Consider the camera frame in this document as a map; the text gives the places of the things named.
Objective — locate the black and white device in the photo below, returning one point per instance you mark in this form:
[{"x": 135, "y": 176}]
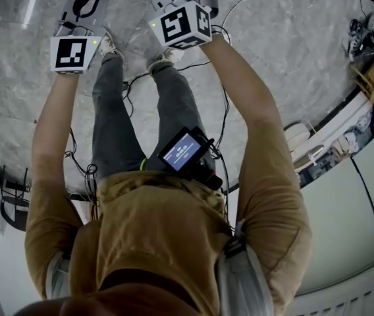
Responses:
[{"x": 363, "y": 36}]

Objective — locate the white roll stack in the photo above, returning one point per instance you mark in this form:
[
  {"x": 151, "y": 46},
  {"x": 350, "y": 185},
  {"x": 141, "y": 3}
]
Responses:
[{"x": 297, "y": 135}]

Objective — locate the person's left forearm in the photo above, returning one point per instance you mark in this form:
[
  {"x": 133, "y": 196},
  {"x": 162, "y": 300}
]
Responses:
[{"x": 53, "y": 120}]

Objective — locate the person's beige shoe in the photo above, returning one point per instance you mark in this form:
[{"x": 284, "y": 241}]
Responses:
[
  {"x": 165, "y": 58},
  {"x": 108, "y": 46}
]

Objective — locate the grey marble floor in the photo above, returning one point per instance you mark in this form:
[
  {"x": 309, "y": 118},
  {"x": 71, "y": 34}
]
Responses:
[{"x": 289, "y": 35}]

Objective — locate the person's right beige shoe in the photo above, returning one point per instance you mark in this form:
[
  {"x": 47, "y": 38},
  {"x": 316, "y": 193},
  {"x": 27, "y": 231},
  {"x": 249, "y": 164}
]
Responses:
[{"x": 165, "y": 58}]

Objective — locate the person's right forearm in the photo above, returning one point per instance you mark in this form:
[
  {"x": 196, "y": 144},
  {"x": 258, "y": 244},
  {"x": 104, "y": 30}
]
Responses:
[{"x": 246, "y": 97}]

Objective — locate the black waist-mounted display unit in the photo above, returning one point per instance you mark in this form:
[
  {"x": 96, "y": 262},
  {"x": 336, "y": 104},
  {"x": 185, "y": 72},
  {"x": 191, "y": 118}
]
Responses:
[{"x": 182, "y": 153}]

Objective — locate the mustard t-shirt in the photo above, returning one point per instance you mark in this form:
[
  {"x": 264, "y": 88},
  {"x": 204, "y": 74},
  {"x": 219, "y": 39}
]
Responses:
[{"x": 160, "y": 235}]

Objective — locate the grey trousers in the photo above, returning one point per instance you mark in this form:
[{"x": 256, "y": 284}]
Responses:
[{"x": 114, "y": 123}]

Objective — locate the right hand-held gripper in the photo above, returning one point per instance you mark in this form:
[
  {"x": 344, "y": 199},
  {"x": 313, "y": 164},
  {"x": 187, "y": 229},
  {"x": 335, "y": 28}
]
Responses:
[{"x": 177, "y": 23}]

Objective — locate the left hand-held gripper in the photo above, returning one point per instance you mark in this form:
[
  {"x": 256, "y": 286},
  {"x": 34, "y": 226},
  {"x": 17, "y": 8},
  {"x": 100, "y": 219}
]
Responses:
[{"x": 70, "y": 54}]

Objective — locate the person's left beige shoe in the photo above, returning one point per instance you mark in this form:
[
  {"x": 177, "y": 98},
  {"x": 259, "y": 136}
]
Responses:
[{"x": 108, "y": 46}]

